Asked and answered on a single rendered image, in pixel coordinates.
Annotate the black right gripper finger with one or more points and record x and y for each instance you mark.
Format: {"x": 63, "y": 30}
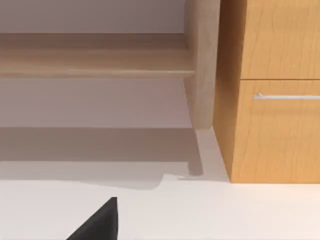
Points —
{"x": 105, "y": 222}

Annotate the wooden cupboard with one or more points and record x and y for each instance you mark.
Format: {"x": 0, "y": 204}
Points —
{"x": 226, "y": 112}

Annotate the pale wooden open shelf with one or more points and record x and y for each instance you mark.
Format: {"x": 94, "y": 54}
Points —
{"x": 100, "y": 62}

